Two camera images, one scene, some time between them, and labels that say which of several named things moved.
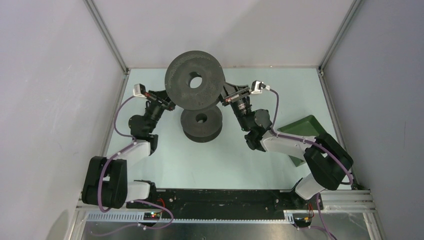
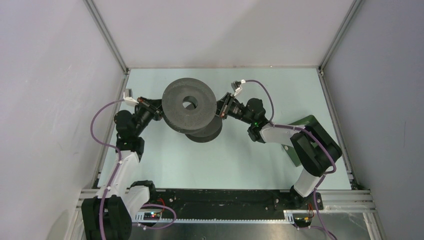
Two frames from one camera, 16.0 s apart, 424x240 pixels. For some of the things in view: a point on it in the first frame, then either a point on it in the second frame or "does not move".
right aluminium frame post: [353, 9] does not move
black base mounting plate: [234, 202] does not move
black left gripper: [163, 97] → [154, 106]
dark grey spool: [190, 64] → [188, 105]
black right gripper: [230, 93] → [224, 104]
